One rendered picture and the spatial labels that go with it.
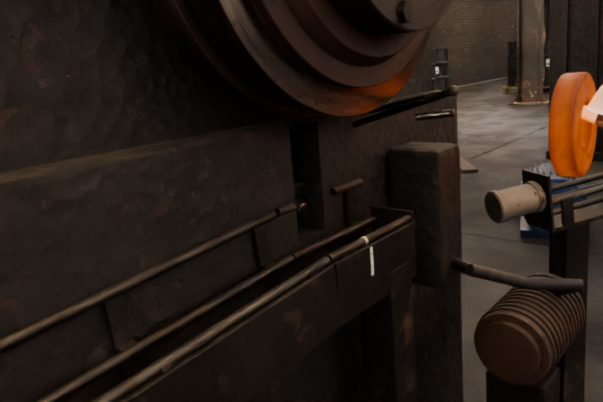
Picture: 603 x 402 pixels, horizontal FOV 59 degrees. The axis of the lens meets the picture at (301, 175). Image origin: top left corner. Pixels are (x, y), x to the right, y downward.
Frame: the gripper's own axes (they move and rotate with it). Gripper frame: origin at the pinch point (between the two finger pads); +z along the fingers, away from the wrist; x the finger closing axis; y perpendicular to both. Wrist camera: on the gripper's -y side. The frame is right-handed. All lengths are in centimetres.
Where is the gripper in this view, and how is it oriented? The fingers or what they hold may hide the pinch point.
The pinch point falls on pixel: (575, 111)
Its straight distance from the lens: 91.1
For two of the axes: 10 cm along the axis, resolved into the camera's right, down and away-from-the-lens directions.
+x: -6.6, 1.8, -7.3
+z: -7.4, -3.5, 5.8
